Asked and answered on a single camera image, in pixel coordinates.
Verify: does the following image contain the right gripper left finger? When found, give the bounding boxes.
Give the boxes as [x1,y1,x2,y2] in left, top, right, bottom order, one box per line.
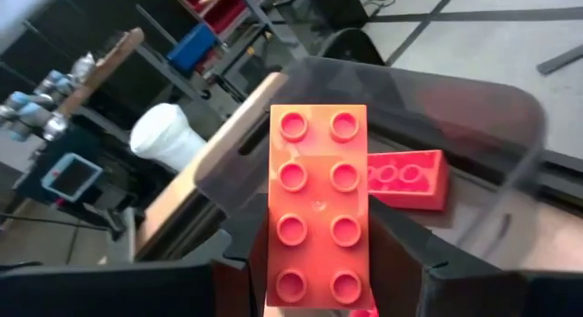
[0,206,271,317]

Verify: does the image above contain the long orange toy brick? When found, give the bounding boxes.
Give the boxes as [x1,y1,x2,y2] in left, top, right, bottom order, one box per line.
[265,103,373,312]

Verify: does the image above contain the red shelf bin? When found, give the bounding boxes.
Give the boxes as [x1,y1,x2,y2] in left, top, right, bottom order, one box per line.
[179,0,274,36]

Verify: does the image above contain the black floor equipment box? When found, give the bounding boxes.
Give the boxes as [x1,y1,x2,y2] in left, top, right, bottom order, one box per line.
[317,26,387,67]
[307,0,371,30]

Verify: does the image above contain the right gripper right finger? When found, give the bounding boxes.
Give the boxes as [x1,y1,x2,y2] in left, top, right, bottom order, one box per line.
[368,197,583,317]

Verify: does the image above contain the white bucket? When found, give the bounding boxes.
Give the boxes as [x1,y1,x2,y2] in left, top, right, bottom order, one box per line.
[128,102,207,173]

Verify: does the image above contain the grey plastic bin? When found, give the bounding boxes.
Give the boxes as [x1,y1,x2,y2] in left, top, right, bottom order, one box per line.
[193,56,547,275]

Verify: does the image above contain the brown wooden plank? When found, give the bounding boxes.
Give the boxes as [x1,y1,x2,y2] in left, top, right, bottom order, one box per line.
[55,26,146,121]

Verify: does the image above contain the light blue teach pendant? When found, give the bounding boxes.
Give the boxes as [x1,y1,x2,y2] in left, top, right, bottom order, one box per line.
[39,151,105,204]

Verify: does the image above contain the thin black floor cable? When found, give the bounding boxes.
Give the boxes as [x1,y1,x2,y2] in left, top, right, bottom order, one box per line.
[362,0,397,17]

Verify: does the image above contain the black aluminium table frame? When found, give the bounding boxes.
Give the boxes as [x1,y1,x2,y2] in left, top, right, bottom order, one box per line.
[523,143,583,209]

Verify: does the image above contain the blue storage box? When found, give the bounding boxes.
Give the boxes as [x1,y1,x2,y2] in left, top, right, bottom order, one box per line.
[165,22,220,75]

